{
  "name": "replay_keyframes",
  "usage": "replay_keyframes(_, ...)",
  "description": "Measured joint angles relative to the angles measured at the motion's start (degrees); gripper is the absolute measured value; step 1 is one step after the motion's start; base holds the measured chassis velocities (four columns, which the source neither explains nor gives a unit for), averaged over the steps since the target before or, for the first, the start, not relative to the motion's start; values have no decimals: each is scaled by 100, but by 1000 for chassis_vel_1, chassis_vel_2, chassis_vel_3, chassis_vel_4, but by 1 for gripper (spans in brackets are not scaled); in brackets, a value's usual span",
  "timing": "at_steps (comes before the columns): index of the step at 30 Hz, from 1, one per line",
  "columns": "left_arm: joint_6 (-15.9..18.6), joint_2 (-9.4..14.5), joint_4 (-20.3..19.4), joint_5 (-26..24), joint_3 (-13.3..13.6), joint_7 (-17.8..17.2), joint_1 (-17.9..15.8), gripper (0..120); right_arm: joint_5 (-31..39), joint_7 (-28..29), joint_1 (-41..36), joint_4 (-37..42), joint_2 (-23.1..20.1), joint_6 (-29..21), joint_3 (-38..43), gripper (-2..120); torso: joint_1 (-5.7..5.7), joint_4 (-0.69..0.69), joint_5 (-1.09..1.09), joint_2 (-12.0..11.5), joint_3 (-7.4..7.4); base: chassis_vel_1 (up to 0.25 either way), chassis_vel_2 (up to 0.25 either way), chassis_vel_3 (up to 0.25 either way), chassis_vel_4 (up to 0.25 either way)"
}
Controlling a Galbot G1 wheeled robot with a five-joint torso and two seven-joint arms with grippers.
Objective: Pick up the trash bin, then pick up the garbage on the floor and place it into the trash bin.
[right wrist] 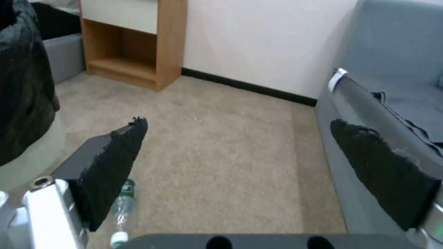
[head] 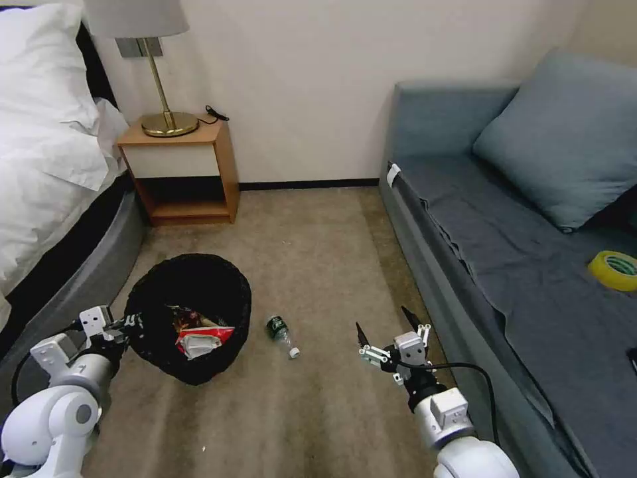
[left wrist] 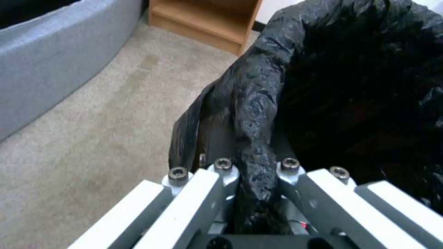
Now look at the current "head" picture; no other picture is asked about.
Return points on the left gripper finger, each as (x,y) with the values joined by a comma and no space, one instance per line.
(123,339)
(130,321)

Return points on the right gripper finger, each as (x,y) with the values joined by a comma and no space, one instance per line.
(412,322)
(373,354)

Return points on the black round trash bin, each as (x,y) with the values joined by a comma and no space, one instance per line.
(199,279)

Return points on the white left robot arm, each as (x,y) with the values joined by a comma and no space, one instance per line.
(50,423)

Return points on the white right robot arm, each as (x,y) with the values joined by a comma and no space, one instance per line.
(463,438)

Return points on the dark crumpled snack wrapper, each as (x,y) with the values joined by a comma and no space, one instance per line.
(186,316)

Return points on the grey bed base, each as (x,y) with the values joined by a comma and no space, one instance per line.
(99,259)

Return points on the red white snack packet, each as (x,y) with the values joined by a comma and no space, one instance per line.
(201,342)

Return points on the black mattress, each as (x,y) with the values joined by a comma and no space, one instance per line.
(64,254)

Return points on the green label plastic bottle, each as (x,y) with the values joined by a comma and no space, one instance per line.
(278,329)

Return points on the dark blue sofa cover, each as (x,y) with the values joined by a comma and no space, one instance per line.
(537,279)

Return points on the white sofa tag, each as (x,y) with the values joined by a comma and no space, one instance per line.
(394,174)

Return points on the white duvet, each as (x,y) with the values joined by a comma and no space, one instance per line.
(35,189)

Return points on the black baseboard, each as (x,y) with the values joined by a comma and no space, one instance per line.
(308,184)

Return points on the wooden nightstand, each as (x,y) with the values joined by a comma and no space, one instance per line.
(174,154)

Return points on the yellow tape roll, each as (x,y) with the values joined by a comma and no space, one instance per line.
(599,269)

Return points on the brass table lamp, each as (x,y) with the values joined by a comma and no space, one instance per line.
(169,124)

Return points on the blue grey sofa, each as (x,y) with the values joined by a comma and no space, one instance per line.
(423,114)

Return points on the blue cushion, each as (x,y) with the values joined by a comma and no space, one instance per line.
(562,139)

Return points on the black headboard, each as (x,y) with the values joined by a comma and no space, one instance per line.
(97,69)

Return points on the white pillow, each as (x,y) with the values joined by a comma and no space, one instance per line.
(35,64)

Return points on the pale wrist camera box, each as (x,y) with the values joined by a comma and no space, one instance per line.
(94,318)
(411,349)

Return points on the grey wall switch plate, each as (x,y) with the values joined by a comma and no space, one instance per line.
(130,48)

